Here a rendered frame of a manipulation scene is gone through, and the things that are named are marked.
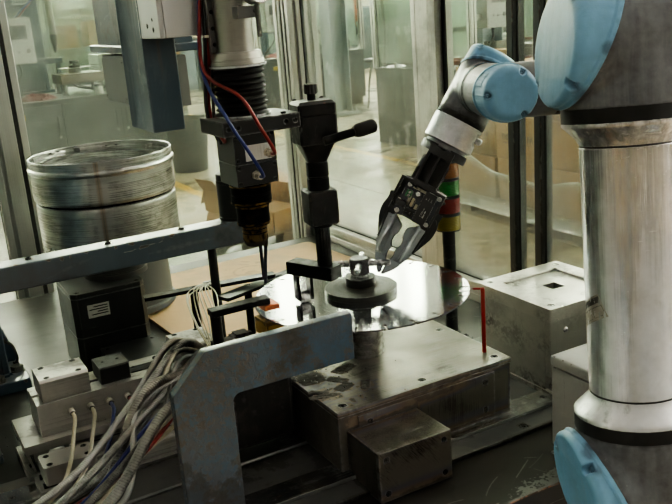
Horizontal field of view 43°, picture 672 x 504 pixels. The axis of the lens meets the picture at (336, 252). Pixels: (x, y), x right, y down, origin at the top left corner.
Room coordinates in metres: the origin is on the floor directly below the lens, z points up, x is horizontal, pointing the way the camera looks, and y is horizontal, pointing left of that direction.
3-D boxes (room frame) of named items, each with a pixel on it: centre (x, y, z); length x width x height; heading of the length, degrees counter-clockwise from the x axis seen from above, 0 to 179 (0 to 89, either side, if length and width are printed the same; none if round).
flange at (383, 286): (1.26, -0.03, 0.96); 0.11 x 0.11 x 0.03
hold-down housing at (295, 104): (1.20, 0.02, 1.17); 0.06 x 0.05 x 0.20; 109
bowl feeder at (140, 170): (1.85, 0.49, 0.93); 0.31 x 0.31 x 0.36
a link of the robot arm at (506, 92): (1.17, -0.25, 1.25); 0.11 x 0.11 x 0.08; 6
